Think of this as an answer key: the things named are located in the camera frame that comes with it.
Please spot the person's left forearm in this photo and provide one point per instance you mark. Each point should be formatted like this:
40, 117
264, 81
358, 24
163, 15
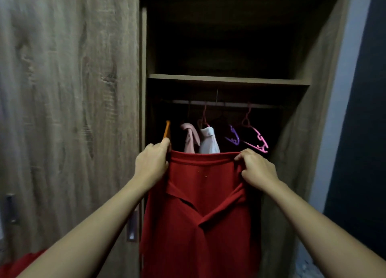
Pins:
90, 235

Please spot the person's left hand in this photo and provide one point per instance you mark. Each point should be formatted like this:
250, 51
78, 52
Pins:
150, 163

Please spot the purple plastic hanger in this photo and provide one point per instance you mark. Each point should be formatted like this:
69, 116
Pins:
234, 137

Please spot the wooden wardrobe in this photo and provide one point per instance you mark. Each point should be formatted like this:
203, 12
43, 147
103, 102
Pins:
69, 105

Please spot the white striped shirt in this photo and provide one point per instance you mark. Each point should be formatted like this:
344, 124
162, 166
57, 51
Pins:
209, 143

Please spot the pink plastic hanger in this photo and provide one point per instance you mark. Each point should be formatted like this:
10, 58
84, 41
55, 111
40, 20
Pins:
260, 143
204, 116

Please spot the person's right forearm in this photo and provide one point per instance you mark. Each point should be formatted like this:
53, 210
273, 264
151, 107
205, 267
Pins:
325, 235

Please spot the pink shirt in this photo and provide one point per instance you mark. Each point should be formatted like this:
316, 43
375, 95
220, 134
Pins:
191, 137

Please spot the thin metal rail support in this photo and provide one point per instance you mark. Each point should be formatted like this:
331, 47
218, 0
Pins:
216, 95

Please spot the person's right hand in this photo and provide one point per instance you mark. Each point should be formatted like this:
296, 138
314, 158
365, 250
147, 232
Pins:
259, 170

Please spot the orange t-shirt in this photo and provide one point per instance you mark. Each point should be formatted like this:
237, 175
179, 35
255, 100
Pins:
166, 130

